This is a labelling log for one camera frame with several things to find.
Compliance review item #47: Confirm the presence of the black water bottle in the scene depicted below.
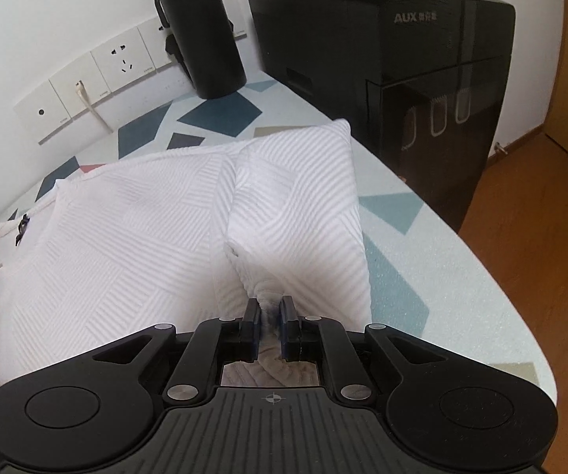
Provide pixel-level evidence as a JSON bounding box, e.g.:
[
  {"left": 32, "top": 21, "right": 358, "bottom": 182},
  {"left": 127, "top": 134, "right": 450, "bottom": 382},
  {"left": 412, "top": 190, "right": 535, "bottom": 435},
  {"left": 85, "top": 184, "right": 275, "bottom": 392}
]
[{"left": 150, "top": 0, "right": 247, "bottom": 100}]

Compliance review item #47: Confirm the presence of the geometric patterned tablecloth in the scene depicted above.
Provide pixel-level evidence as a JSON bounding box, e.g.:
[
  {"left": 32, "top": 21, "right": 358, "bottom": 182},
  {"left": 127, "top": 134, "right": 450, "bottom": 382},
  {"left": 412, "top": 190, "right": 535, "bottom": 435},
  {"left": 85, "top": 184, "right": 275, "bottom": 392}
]
[{"left": 0, "top": 71, "right": 558, "bottom": 406}]

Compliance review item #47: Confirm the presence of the black water dispenser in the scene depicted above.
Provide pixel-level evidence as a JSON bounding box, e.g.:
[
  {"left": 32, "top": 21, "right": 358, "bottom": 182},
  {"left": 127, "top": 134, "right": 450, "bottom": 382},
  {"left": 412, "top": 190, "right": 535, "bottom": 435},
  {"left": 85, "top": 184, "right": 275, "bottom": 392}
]
[{"left": 248, "top": 0, "right": 517, "bottom": 235}]

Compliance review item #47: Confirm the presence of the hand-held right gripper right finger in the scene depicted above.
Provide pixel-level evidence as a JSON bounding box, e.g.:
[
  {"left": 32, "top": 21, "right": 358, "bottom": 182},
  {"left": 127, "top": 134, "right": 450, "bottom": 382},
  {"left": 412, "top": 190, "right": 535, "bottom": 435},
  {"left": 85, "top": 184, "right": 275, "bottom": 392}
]
[{"left": 279, "top": 296, "right": 492, "bottom": 404}]

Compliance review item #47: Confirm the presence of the white textured sweater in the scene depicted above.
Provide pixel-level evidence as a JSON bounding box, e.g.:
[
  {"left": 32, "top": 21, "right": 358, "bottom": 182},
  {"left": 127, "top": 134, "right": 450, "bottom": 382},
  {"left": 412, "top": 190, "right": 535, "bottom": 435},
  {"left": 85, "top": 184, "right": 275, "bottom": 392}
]
[{"left": 0, "top": 118, "right": 373, "bottom": 391}]

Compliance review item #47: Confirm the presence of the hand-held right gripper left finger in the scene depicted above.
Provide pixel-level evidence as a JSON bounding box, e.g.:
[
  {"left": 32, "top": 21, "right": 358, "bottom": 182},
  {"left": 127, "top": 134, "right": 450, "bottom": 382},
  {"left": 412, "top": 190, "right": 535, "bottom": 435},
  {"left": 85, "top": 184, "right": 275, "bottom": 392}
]
[{"left": 49, "top": 297, "right": 262, "bottom": 406}]

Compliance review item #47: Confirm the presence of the white cable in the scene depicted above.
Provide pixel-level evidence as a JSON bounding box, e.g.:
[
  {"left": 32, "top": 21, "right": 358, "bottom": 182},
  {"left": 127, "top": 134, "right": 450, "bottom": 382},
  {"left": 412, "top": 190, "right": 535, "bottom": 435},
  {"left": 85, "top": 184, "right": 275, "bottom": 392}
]
[{"left": 74, "top": 81, "right": 112, "bottom": 134}]

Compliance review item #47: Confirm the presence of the white wall socket panel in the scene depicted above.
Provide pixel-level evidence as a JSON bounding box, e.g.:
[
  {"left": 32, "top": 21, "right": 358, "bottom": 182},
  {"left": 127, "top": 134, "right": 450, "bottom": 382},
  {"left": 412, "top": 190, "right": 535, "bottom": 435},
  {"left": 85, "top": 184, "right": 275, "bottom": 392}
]
[{"left": 12, "top": 0, "right": 247, "bottom": 145}]

